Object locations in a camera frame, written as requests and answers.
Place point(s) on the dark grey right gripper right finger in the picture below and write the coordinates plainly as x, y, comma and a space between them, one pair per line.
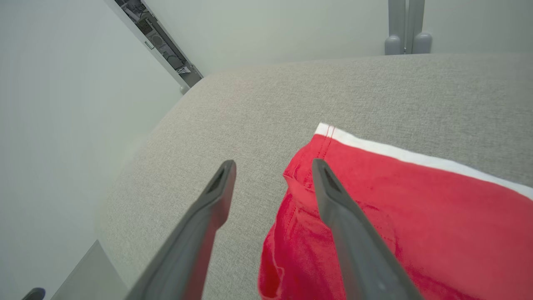
362, 258

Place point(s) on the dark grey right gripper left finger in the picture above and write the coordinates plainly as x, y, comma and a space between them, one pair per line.
187, 250

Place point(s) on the red garment with white band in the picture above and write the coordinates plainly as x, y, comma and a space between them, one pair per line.
437, 216

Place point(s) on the dark grey rounded foot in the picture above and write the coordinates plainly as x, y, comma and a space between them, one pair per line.
35, 295

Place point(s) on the slotted grey partition frame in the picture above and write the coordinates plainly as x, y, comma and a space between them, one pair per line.
160, 41

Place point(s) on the grey partition post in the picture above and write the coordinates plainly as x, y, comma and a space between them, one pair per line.
395, 25
416, 21

